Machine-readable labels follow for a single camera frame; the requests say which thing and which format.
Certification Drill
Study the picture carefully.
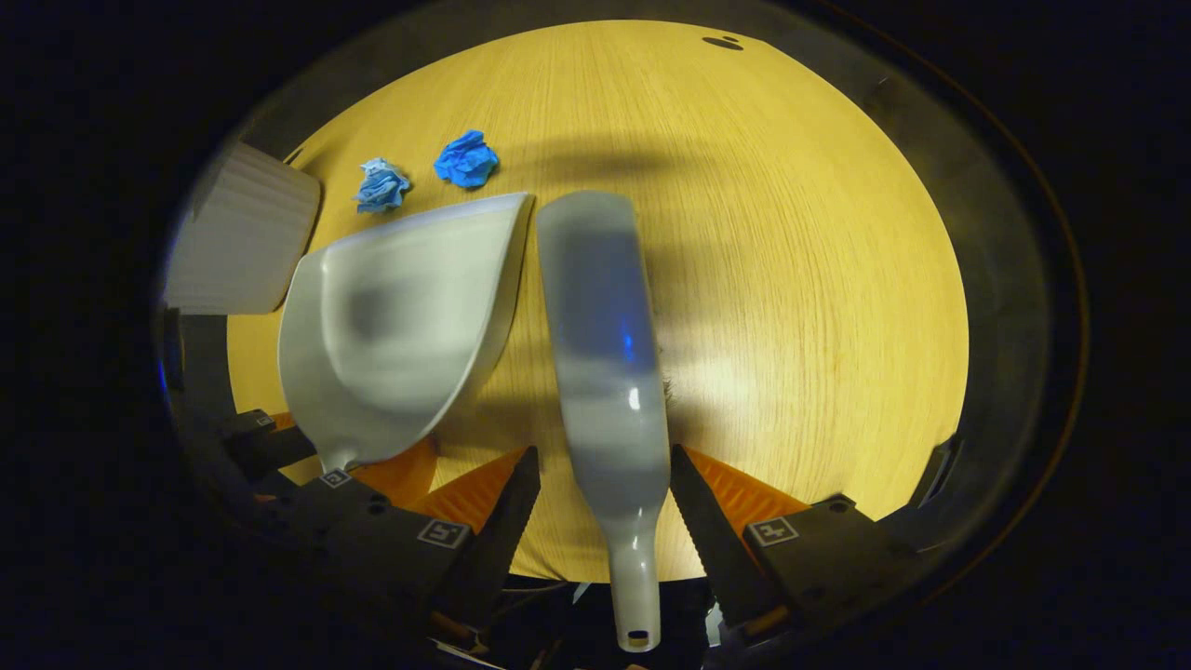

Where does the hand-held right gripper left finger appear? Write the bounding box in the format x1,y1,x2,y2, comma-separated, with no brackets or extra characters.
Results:
302,445,543,652

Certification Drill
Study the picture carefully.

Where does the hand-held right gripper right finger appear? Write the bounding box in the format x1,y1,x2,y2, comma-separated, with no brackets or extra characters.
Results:
668,443,922,643

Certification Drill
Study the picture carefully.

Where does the small white dustpan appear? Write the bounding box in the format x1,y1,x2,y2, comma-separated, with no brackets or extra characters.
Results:
277,192,536,474

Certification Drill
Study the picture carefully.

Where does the small white broom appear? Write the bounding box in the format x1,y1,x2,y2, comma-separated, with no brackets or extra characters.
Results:
535,190,673,654

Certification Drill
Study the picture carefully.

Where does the white ribbed garbage bin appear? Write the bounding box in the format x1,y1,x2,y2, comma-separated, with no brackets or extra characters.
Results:
163,140,323,317

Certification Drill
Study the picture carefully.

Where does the light blue paper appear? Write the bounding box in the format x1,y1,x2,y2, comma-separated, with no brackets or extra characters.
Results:
355,156,412,215

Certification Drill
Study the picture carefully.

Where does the wooden desktop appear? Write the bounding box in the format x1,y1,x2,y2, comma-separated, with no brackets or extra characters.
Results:
226,19,970,585

